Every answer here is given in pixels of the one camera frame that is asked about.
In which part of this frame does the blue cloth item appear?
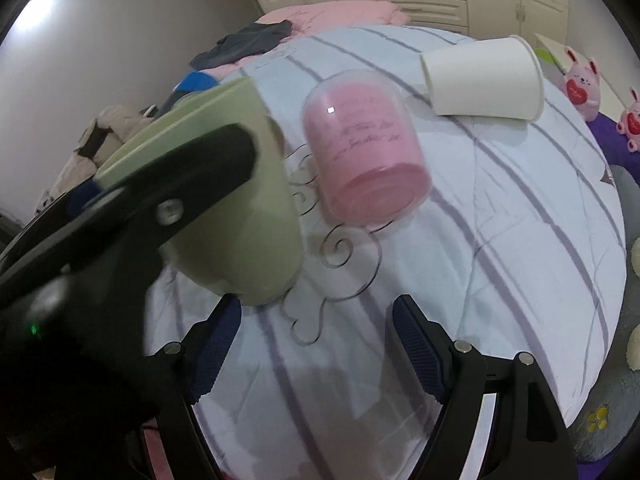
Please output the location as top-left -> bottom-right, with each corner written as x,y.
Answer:
160,72 -> 219,115

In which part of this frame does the pink translucent cup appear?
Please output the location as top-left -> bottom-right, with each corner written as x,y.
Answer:
302,70 -> 432,226

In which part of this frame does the pink bunny plush toy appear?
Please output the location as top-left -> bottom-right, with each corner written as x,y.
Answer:
564,47 -> 601,122

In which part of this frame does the beige clothes pile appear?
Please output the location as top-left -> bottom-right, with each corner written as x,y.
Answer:
35,104 -> 153,216

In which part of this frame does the pink blanket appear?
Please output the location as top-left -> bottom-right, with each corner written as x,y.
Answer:
257,0 -> 410,34

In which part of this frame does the dark grey garment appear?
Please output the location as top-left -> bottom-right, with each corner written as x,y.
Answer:
190,20 -> 293,70

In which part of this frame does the white paper cup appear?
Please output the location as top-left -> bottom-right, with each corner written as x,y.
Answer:
421,36 -> 544,122

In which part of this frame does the green plastic cup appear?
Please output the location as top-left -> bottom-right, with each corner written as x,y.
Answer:
94,77 -> 304,306

